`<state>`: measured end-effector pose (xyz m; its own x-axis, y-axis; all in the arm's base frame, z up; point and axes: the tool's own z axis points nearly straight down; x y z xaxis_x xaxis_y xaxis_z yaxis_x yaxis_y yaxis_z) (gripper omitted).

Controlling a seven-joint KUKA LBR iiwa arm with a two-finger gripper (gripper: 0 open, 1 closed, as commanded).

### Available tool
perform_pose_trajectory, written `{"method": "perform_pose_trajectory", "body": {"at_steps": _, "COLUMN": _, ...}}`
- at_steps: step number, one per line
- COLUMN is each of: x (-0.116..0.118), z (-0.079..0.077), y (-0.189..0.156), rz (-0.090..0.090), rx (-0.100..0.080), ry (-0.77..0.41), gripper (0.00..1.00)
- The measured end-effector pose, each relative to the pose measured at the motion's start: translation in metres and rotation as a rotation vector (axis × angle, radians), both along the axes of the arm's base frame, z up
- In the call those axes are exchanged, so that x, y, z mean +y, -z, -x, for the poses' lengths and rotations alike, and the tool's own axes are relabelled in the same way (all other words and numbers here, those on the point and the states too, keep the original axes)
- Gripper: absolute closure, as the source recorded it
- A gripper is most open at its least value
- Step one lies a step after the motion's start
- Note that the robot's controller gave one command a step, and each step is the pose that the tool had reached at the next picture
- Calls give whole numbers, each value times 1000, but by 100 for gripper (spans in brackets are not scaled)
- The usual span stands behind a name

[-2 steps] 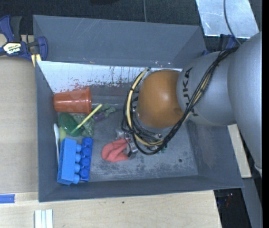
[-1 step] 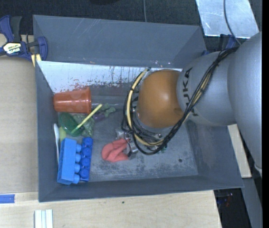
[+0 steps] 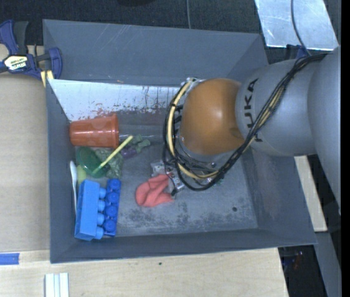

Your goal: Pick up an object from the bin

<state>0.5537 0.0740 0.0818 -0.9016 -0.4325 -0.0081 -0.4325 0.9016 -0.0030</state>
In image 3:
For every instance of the light blue toy brick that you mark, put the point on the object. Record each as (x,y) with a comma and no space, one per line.
(87,209)

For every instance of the yellow-green small lump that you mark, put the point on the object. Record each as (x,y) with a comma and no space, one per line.
(81,174)

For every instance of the green round lid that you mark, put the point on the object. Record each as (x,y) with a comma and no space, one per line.
(87,162)

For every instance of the orange-red soft lump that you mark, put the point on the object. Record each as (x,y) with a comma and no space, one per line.
(151,193)

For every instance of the white plastic spoon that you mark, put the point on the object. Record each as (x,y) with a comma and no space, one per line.
(73,178)

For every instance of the green toy figure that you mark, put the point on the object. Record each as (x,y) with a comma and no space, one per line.
(116,165)

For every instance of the dark blue toy brick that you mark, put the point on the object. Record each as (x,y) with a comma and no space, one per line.
(112,209)

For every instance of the orange plastic cup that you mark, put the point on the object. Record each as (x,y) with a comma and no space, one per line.
(93,132)

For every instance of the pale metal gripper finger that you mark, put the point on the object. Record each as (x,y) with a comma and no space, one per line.
(157,167)
(177,186)

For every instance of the yellow-green straw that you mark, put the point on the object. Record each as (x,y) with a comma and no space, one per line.
(113,155)

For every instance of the grey metal bin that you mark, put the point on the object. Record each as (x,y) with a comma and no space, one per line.
(193,215)

